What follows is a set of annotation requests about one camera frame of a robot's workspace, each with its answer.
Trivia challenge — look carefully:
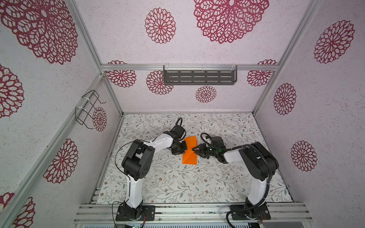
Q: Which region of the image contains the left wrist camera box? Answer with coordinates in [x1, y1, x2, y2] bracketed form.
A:
[170, 125, 186, 140]

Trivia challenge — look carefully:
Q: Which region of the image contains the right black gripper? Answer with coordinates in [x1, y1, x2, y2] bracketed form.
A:
[192, 143, 218, 159]

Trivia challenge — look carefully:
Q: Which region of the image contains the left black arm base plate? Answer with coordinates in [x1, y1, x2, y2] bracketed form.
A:
[115, 205, 156, 221]

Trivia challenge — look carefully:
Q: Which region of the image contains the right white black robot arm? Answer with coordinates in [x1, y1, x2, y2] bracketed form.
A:
[193, 142, 279, 208]

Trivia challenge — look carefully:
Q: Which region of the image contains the black wire wall basket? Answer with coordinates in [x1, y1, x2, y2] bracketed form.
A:
[74, 90, 107, 132]

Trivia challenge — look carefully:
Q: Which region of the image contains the grey slotted wall shelf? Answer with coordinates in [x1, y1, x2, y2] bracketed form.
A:
[163, 66, 237, 86]

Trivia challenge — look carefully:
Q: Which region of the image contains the aluminium front rail frame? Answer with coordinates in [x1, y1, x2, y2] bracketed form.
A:
[73, 202, 313, 224]

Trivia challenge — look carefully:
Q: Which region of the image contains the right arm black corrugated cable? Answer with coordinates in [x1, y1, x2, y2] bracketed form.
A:
[200, 132, 274, 228]

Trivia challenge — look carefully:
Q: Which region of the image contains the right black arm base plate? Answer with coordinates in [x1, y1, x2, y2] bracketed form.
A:
[230, 203, 271, 221]

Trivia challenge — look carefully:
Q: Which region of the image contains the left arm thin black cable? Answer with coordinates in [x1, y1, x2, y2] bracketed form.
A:
[111, 139, 135, 226]

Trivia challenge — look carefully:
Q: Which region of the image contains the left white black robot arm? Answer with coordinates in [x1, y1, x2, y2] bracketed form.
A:
[122, 131, 187, 209]

